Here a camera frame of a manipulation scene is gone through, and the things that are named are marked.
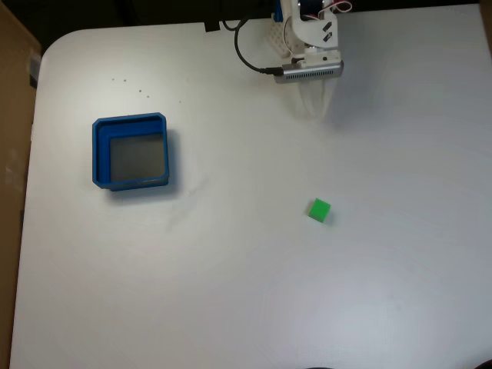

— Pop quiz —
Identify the green cube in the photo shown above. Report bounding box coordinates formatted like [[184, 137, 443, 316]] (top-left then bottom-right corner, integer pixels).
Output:
[[307, 198, 332, 224]]

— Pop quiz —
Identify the blue box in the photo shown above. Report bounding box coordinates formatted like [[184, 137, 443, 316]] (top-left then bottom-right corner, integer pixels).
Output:
[[91, 111, 171, 193]]

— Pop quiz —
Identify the brown cardboard box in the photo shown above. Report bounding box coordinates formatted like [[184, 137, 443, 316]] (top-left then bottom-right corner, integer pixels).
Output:
[[0, 3, 42, 362]]

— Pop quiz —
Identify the grey label sticker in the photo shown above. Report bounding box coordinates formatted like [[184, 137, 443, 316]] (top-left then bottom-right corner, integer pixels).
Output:
[[28, 53, 42, 89]]

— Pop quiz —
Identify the silver camera box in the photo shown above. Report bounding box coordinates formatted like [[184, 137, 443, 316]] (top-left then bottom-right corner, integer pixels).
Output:
[[273, 60, 344, 85]]

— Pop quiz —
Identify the red white servo wire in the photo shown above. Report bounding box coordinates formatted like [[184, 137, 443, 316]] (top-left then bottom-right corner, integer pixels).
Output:
[[317, 0, 353, 17]]

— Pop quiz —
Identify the black camera cable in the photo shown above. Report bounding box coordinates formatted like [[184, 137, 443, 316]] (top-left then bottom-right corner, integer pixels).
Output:
[[221, 17, 285, 76]]

